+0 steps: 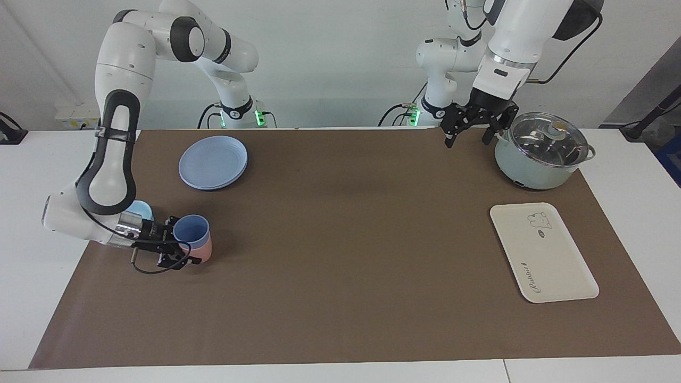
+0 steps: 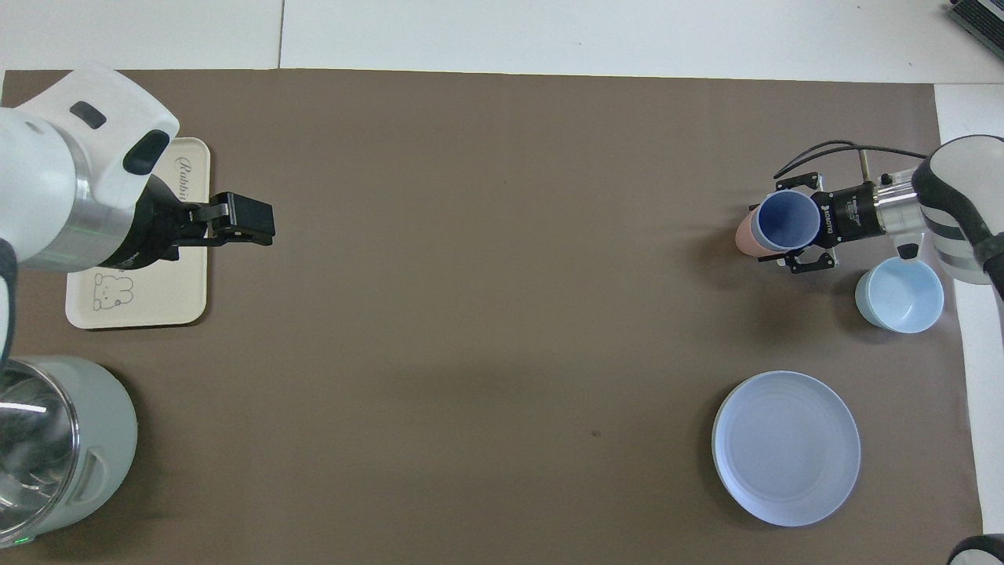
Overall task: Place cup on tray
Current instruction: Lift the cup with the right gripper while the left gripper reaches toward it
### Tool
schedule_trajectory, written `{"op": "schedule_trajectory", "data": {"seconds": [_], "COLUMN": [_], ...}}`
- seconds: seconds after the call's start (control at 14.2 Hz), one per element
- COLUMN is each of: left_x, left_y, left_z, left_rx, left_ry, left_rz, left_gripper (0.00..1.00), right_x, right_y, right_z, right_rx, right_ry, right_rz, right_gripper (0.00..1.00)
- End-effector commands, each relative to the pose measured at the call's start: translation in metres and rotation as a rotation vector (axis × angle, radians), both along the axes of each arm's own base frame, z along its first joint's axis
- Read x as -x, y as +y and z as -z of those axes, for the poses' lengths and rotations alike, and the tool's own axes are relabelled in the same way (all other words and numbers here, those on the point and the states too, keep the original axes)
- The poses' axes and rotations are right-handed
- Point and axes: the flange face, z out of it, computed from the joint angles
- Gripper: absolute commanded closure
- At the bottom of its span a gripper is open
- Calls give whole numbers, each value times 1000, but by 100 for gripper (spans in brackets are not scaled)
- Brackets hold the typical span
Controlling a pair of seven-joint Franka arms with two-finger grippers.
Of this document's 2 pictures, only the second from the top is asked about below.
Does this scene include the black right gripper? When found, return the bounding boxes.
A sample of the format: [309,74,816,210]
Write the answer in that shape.
[759,173,886,275]

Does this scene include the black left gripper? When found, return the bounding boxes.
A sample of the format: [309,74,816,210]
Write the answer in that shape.
[102,177,275,270]

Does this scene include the blue plastic cup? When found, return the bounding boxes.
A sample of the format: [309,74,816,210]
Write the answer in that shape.
[751,191,822,252]

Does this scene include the pink plastic cup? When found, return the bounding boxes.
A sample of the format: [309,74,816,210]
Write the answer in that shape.
[735,206,766,257]

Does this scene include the cream rabbit print tray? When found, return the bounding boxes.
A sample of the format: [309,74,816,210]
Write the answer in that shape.
[65,137,211,330]

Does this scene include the light blue bowl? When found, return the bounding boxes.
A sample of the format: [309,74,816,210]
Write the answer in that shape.
[855,257,945,334]

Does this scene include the light blue plate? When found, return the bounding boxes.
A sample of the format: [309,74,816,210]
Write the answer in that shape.
[711,370,861,527]

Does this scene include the pale green electric pot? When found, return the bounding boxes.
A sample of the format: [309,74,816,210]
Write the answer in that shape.
[0,355,139,548]

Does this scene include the grey ribbed device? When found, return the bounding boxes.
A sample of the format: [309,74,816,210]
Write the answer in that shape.
[945,0,1004,42]

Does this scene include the brown table mat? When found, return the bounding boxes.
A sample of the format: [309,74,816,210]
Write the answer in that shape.
[0,69,986,565]

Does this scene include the glass pot lid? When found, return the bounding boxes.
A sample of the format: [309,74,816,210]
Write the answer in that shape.
[0,359,82,542]

